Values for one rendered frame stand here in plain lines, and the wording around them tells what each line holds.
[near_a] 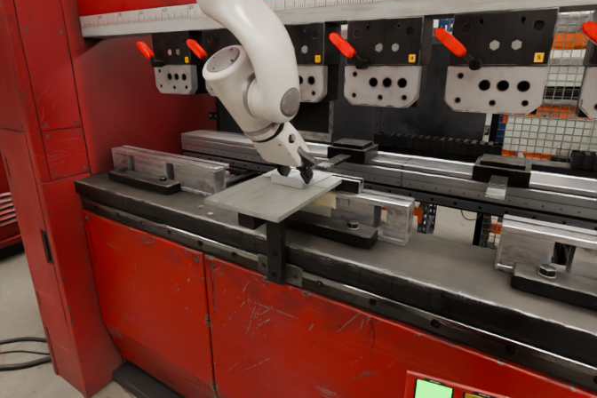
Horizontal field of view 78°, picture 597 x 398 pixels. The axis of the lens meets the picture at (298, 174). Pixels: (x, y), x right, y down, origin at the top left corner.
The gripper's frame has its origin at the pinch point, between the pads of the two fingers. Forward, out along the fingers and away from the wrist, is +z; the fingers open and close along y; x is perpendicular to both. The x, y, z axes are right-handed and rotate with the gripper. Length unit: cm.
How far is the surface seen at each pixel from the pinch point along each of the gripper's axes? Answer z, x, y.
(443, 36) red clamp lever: -19.2, -20.1, -28.2
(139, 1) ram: -29, -28, 55
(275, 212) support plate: -8.9, 14.1, -7.1
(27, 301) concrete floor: 73, 72, 176
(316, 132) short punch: -0.1, -11.6, 0.0
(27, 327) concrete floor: 68, 79, 152
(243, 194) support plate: -6.3, 11.0, 4.3
